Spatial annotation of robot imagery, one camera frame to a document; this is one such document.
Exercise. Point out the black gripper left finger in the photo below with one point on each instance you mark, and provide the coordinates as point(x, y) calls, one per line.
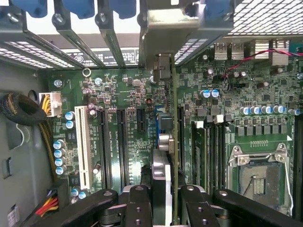
point(132, 208)

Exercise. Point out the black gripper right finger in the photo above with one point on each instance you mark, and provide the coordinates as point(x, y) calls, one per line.
point(198, 210)

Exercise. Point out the black RAM slot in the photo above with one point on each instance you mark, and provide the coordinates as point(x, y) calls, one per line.
point(221, 153)
point(212, 153)

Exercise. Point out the long black expansion slot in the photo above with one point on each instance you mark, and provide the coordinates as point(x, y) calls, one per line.
point(181, 137)
point(104, 146)
point(123, 146)

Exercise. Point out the CPU socket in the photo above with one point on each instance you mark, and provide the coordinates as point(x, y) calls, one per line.
point(259, 179)

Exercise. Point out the white PCI expansion slot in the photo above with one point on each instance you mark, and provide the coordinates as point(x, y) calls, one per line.
point(83, 142)

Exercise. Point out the short black expansion slot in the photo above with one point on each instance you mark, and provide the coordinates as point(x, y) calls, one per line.
point(141, 119)

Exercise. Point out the blue expansion slot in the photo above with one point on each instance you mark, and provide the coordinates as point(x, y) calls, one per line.
point(158, 118)

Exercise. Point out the green motherboard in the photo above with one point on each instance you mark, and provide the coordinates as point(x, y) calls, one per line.
point(132, 94)

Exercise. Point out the open black PC case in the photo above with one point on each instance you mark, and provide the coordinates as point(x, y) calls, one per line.
point(21, 142)

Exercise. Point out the white power connector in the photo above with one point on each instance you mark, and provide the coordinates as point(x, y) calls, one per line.
point(53, 104)

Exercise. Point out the silver USB port block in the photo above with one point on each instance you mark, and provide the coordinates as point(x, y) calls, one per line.
point(228, 50)

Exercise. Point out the metal expansion slot blank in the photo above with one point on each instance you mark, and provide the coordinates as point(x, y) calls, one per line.
point(47, 46)
point(80, 46)
point(112, 45)

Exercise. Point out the silver rear port block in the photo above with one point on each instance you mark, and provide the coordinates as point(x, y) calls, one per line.
point(272, 50)

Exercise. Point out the blue slot retainer clip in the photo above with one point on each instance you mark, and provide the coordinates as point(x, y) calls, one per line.
point(33, 7)
point(124, 8)
point(80, 8)
point(217, 9)

